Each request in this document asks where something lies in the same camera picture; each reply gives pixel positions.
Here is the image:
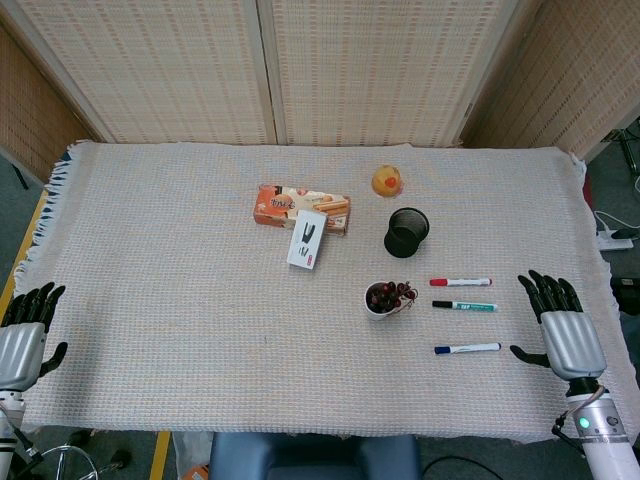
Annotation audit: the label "black mesh pen holder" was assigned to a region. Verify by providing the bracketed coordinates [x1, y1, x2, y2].
[383, 207, 431, 260]

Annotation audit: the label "orange biscuit box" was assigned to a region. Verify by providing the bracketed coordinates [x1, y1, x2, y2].
[251, 183, 352, 238]

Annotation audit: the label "white paper cup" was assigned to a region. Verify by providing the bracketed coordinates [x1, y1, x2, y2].
[364, 281, 402, 322]

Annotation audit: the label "white power cable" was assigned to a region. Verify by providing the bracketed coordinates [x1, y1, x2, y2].
[592, 209, 622, 237]

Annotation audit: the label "beige woven tablecloth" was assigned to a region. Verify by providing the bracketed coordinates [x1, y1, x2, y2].
[13, 141, 640, 446]

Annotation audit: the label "bamboo folding screen panel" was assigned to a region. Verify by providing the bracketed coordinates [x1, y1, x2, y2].
[458, 0, 640, 162]
[9, 0, 279, 147]
[0, 22, 104, 184]
[257, 0, 509, 148]

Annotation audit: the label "white power strip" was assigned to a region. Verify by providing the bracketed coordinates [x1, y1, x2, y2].
[596, 228, 634, 252]

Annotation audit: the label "chrome stool base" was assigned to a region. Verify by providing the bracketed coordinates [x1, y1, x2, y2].
[22, 428, 135, 480]

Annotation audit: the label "black cap teal marker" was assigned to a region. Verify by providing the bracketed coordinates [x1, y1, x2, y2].
[431, 299, 499, 314]

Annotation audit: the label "red cap whiteboard marker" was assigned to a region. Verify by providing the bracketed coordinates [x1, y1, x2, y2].
[429, 277, 493, 288]

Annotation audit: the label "blue cap whiteboard marker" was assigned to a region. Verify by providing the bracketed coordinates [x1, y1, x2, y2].
[433, 342, 503, 356]

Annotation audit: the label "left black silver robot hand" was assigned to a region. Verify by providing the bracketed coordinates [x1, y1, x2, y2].
[0, 282, 69, 392]

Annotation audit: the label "black box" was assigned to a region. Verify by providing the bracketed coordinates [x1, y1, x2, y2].
[610, 276, 640, 317]

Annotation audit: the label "white bowl with cherries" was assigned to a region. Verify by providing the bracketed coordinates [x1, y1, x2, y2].
[366, 280, 420, 314]

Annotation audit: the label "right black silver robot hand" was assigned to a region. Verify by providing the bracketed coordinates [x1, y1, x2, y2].
[509, 269, 609, 399]

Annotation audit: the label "yellow orange jelly cup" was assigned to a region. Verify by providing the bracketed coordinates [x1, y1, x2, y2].
[370, 164, 405, 200]

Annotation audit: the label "black tripod legs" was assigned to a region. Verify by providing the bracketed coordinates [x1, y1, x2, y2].
[601, 127, 640, 192]

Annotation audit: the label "white stapler box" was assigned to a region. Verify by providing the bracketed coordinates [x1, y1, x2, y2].
[286, 209, 329, 272]

